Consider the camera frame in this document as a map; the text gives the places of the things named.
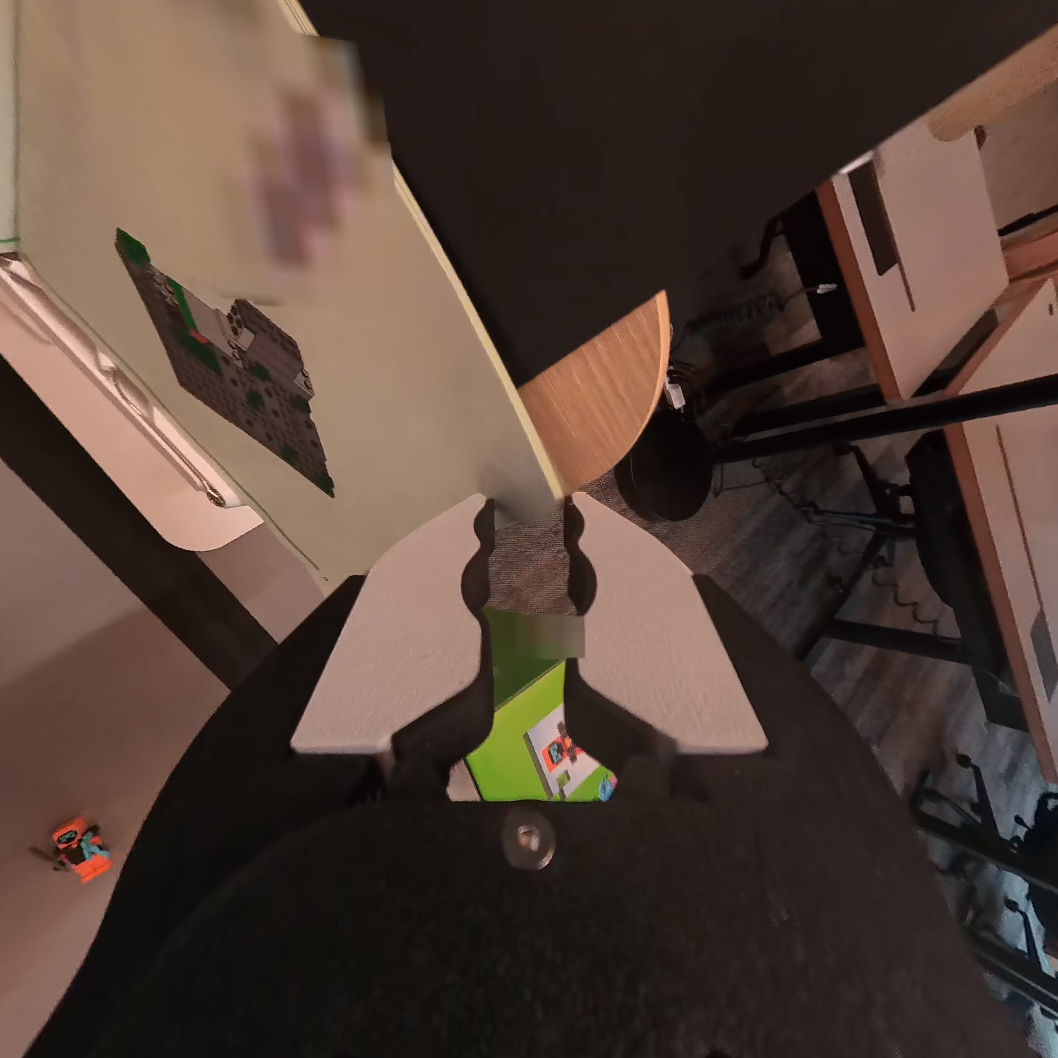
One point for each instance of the orange toy brick figure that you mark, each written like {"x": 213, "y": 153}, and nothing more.
{"x": 78, "y": 851}

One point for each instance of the pale green instruction booklet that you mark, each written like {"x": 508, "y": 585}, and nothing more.
{"x": 372, "y": 372}

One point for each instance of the green toy brick set box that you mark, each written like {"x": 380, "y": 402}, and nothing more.
{"x": 521, "y": 744}

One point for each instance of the black office chair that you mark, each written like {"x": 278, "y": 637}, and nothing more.
{"x": 1017, "y": 843}

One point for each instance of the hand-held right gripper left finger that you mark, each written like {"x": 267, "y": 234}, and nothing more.
{"x": 397, "y": 653}

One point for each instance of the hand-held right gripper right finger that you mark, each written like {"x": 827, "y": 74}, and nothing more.
{"x": 661, "y": 653}

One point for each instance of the white background desk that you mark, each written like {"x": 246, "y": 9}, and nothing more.
{"x": 1017, "y": 537}
{"x": 934, "y": 264}

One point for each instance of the white and wood book stand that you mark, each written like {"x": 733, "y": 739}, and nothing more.
{"x": 744, "y": 165}

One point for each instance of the grey desk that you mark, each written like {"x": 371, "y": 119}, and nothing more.
{"x": 83, "y": 702}

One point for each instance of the black round bin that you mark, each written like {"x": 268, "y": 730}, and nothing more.
{"x": 665, "y": 471}

